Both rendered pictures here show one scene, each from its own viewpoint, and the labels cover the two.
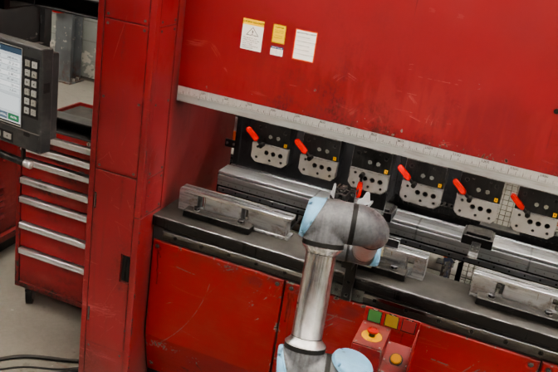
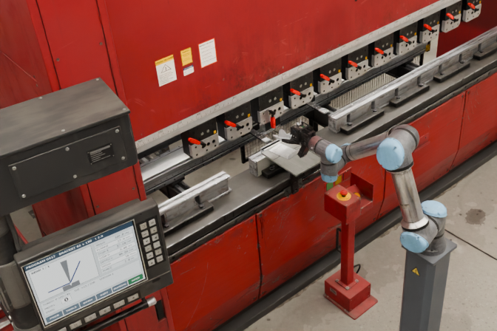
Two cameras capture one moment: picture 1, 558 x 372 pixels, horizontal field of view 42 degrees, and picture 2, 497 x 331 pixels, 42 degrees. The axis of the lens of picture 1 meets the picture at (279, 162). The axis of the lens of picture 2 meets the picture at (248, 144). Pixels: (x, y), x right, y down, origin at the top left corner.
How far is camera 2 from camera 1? 2.31 m
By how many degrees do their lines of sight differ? 50
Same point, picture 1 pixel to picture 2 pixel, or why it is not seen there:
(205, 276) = (203, 261)
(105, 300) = not seen: outside the picture
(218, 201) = (176, 207)
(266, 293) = (247, 232)
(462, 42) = not seen: outside the picture
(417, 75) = (283, 26)
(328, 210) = (404, 143)
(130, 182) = not seen: hidden behind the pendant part
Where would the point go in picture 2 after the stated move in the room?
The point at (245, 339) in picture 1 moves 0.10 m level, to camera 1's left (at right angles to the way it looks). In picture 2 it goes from (240, 272) to (230, 284)
